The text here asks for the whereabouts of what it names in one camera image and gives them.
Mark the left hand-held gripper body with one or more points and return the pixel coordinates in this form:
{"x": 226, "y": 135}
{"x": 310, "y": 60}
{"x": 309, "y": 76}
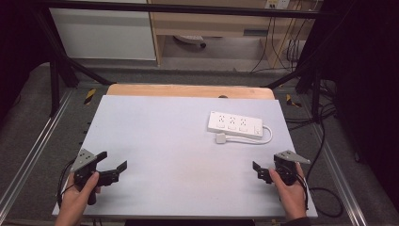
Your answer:
{"x": 82, "y": 163}

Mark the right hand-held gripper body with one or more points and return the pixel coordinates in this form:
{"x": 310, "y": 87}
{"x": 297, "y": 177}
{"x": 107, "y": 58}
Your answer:
{"x": 287, "y": 166}

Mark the person's right hand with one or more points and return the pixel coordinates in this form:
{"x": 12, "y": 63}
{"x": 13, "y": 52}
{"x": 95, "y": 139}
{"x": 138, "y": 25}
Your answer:
{"x": 293, "y": 197}

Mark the person's left hand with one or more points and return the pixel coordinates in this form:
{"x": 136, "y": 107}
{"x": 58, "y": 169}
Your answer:
{"x": 73, "y": 197}

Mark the white power plug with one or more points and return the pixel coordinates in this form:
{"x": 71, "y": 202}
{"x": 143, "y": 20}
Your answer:
{"x": 220, "y": 138}

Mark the white power strip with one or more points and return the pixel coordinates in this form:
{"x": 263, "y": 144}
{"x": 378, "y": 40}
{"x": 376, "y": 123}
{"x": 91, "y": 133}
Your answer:
{"x": 233, "y": 124}

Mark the black metal stand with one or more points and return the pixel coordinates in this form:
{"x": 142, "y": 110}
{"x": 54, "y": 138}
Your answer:
{"x": 315, "y": 91}
{"x": 55, "y": 88}

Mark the wooden table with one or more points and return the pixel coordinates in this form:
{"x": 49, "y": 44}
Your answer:
{"x": 188, "y": 91}

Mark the black curtain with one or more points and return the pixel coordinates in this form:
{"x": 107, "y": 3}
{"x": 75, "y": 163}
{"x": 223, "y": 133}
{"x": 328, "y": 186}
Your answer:
{"x": 19, "y": 47}
{"x": 367, "y": 78}

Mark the white cabinet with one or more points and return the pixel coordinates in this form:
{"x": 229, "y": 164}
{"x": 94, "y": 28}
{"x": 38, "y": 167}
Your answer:
{"x": 103, "y": 34}

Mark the light wooden desk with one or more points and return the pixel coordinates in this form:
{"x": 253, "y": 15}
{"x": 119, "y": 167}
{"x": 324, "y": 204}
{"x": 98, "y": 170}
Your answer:
{"x": 213, "y": 26}

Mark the black metal crossbar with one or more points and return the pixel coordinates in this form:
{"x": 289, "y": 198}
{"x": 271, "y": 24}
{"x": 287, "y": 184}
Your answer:
{"x": 188, "y": 9}

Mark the aluminium floor rail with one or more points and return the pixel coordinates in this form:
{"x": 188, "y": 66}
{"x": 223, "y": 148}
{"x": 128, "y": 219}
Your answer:
{"x": 34, "y": 150}
{"x": 338, "y": 175}

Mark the white wall socket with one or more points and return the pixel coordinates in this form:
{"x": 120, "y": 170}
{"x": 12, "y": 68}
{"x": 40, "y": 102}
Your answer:
{"x": 277, "y": 3}

